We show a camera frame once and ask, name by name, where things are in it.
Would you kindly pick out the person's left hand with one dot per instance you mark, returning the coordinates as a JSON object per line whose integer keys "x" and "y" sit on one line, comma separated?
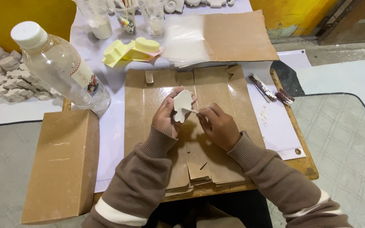
{"x": 163, "y": 114}

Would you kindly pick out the person's right hand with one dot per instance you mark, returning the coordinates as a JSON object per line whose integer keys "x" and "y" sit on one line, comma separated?
{"x": 222, "y": 129}

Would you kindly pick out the person's right fingers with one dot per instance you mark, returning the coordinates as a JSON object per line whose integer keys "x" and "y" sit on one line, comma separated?
{"x": 208, "y": 117}

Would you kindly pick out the small thin stick tool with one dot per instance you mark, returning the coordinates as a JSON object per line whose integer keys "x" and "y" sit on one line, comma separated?
{"x": 190, "y": 110}

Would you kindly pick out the white plaster dust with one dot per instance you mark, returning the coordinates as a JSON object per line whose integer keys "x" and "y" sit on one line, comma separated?
{"x": 263, "y": 115}

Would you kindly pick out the stack of flattened cardboard boxes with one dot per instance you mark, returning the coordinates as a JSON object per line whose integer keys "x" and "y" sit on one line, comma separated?
{"x": 157, "y": 95}

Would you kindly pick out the long sandpaper stick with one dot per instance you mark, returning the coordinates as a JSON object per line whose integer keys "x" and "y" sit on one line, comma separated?
{"x": 262, "y": 87}

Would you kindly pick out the short sandpaper stick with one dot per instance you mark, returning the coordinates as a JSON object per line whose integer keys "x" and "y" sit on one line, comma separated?
{"x": 285, "y": 97}

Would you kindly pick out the stack of clear plastic bags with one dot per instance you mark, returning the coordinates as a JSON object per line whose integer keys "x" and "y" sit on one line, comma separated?
{"x": 184, "y": 41}

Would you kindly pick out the pink silicone mould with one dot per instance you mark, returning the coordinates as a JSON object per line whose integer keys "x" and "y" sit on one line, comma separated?
{"x": 157, "y": 52}

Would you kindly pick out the brown cardboard sheet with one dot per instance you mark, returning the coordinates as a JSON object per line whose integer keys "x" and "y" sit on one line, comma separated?
{"x": 239, "y": 38}

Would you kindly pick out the person's black trousers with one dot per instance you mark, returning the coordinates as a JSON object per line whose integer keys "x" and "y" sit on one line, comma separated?
{"x": 233, "y": 209}

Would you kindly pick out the white banner sheet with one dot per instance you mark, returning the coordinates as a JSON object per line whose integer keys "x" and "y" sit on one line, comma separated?
{"x": 112, "y": 126}

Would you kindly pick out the plastic cup with white residue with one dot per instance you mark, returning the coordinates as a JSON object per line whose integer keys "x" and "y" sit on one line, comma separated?
{"x": 153, "y": 22}

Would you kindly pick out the pale yellow silicone mould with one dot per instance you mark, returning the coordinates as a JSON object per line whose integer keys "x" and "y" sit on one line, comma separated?
{"x": 114, "y": 52}

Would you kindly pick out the row of white plaster ornaments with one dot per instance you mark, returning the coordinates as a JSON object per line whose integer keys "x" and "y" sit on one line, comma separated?
{"x": 211, "y": 2}

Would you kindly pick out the white shell plaster figure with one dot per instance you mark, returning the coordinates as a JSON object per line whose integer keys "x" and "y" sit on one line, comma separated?
{"x": 173, "y": 5}

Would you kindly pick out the plastic cup with tools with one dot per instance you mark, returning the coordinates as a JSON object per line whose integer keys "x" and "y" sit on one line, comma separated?
{"x": 126, "y": 19}

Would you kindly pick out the bundle of sticks in cup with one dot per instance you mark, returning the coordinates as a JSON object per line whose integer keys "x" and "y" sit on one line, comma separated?
{"x": 128, "y": 15}

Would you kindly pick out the grey checked floor mat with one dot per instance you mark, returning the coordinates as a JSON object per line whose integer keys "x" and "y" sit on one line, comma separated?
{"x": 337, "y": 158}

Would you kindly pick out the plastic cup with white powder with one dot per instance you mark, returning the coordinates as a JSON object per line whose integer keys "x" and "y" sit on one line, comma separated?
{"x": 98, "y": 23}

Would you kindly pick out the clear plastic bottle white cap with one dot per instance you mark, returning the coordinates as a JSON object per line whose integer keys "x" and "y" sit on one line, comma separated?
{"x": 62, "y": 69}

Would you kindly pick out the brown cardboard box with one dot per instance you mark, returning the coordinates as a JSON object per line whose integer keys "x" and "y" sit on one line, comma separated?
{"x": 59, "y": 164}

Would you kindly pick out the pile of white plaster figures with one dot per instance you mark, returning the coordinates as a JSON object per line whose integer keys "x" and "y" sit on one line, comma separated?
{"x": 8, "y": 79}

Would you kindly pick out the wooden door frame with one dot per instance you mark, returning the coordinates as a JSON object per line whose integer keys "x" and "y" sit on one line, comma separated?
{"x": 350, "y": 22}

